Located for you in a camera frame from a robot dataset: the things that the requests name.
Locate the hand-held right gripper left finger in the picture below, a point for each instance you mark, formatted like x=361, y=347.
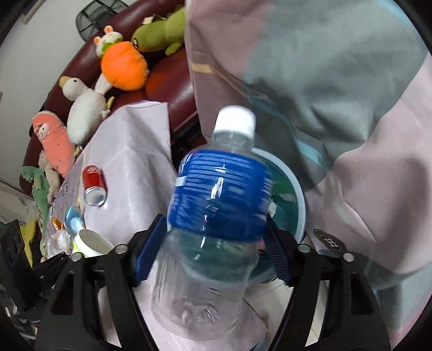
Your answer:
x=148, y=250

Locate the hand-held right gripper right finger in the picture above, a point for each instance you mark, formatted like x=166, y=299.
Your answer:
x=278, y=251

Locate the light blue plastic bin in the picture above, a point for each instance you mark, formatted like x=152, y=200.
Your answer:
x=288, y=202

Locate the green and white paper cup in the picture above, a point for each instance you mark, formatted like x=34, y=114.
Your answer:
x=91, y=241

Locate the clear plastic bottle blue label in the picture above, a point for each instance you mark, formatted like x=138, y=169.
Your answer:
x=219, y=189

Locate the red drink can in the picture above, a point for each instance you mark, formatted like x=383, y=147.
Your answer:
x=94, y=179

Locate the round black patch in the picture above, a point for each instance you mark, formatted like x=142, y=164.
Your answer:
x=329, y=243

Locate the light blue packet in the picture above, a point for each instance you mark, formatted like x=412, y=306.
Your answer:
x=73, y=219

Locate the clear plastic wrapper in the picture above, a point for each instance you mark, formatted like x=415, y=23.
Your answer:
x=59, y=243

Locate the yellow plush toy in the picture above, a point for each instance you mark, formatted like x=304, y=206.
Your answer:
x=28, y=236

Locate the beige plush toy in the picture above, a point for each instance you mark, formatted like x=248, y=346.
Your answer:
x=50, y=175

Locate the green dinosaur plush toy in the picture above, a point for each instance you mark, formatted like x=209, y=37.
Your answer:
x=38, y=192

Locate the black box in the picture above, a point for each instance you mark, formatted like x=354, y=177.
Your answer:
x=13, y=246

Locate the pink plush toy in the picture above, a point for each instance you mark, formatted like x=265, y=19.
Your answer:
x=55, y=141

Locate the white duck plush toy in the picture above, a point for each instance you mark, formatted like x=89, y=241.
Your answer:
x=84, y=111

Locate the dark red leather sofa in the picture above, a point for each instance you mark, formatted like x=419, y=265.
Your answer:
x=168, y=81

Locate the pink and grey blanket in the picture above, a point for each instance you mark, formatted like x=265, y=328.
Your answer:
x=337, y=84

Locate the orange carrot plush toy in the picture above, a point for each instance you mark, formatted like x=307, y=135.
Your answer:
x=123, y=65

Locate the white bunny plush toy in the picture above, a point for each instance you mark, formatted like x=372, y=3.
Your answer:
x=107, y=38

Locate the green frog plush toy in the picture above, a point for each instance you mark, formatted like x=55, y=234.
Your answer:
x=155, y=33

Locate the black mesh chair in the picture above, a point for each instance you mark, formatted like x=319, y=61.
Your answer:
x=94, y=17

